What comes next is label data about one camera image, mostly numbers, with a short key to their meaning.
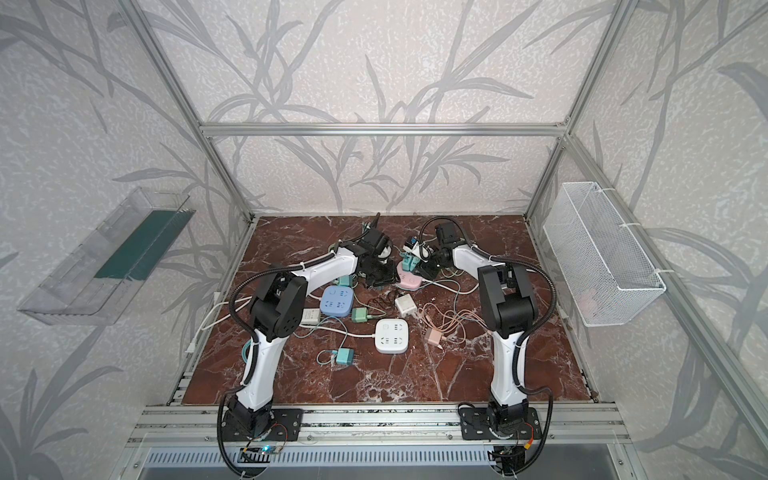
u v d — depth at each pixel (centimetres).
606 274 62
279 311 56
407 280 99
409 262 97
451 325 91
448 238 83
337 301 94
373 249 81
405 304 93
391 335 87
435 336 87
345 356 82
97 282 65
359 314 91
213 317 95
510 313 55
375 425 75
